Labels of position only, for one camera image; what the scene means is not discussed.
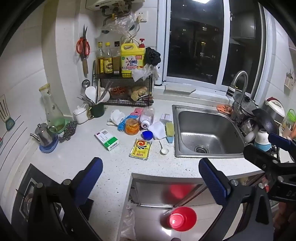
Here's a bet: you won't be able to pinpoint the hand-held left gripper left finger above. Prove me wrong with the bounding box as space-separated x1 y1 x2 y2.
28 157 103 241

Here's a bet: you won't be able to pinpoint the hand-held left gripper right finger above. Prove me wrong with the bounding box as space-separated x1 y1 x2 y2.
198 158 274 241

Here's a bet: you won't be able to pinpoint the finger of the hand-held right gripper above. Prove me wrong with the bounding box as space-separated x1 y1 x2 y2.
243 144 296 183
268 133 296 154

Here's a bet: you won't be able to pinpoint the green white medicine box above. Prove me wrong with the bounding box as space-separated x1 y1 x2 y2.
94 129 119 151

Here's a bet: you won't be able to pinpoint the red plastic bin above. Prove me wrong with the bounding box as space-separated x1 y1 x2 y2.
163 207 197 232

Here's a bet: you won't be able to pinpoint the white ceramic spoon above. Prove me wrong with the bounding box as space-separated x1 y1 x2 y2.
159 140 169 155

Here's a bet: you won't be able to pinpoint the yellow seasoning packet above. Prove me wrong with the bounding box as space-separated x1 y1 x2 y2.
129 138 153 160

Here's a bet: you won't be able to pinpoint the blue white bowl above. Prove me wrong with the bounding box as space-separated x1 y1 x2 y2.
254 128 272 152

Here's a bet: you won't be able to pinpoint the black wok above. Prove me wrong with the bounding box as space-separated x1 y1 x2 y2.
252 108 280 139

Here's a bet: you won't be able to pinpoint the green plastic container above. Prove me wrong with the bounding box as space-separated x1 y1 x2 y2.
282 109 296 137

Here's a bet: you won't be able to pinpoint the white rice cooker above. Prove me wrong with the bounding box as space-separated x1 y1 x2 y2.
261 97 285 123

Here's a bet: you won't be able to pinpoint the steel wool scourer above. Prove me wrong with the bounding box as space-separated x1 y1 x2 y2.
59 120 78 142

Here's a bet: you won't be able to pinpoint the steel pot with lid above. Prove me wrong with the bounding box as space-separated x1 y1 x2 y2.
231 94 258 121

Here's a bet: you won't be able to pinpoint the stainless steel sink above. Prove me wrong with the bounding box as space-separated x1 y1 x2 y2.
172 105 249 159

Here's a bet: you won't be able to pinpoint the orange cloth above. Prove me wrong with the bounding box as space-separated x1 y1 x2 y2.
217 104 233 114

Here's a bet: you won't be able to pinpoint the green plastic dish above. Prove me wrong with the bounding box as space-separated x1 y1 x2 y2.
54 118 70 134

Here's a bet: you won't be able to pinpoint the hanging translucent plastic bag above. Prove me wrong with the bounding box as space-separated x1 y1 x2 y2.
119 204 137 240

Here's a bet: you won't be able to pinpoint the blue snack wrapper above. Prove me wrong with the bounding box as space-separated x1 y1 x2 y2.
117 116 131 132

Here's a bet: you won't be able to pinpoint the steel teapot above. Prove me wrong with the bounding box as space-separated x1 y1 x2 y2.
30 123 56 147

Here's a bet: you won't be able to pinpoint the white lidded pot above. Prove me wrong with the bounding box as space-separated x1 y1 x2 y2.
73 105 89 124

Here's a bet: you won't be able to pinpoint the orange plastic cup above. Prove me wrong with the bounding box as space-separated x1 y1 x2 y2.
125 118 140 135

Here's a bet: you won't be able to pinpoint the white tissue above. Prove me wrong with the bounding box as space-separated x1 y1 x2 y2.
107 109 126 126

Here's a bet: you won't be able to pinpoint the white cloth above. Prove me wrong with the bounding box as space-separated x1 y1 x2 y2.
148 121 166 140

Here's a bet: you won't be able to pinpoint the steel faucet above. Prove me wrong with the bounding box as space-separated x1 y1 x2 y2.
225 71 249 121

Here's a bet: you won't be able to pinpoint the bundle of steel cutlery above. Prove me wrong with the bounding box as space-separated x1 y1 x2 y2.
77 94 93 105

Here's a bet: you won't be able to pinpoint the glass carafe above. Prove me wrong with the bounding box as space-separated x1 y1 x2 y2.
39 83 65 130

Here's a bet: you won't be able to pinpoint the pink wrapper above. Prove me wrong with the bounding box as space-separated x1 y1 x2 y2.
128 107 142 118

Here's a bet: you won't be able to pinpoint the white rice paddle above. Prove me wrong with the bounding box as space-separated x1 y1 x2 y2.
97 86 110 103

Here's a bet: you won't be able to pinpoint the clear plastic bottle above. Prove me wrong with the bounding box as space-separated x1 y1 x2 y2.
139 107 155 129

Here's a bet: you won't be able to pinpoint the bag of red chillies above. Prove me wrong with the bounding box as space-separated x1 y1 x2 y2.
110 86 129 100

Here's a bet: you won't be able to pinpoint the ginger root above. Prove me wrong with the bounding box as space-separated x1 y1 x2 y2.
131 86 148 101

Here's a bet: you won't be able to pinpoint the white plastic bag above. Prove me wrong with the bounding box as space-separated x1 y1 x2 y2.
131 64 160 82

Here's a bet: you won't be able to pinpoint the dark capped sauce bottle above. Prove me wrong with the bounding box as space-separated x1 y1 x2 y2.
112 41 122 75

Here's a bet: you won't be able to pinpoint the yellow detergent jug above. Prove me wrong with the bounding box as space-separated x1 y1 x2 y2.
120 38 147 79

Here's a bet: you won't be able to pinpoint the white framed window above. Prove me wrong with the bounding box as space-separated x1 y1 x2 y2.
157 0 273 93

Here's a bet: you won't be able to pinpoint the black plastic bag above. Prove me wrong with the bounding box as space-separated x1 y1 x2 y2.
145 47 162 66

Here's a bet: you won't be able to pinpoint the large clear oil jug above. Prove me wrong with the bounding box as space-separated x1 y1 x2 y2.
96 30 121 58

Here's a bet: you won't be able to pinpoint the clear plastic bag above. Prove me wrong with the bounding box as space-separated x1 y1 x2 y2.
102 11 137 41

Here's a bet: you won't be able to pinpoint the wall utensil holder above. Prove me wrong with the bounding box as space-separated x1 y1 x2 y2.
284 68 296 90

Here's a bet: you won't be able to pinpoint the black wire rack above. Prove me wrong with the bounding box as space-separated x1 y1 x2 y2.
92 60 154 107

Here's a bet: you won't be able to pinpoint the red handled scissors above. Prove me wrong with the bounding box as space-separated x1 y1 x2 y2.
76 25 91 57

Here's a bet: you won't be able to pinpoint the white wall outlet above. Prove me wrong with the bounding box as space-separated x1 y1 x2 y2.
136 11 148 24

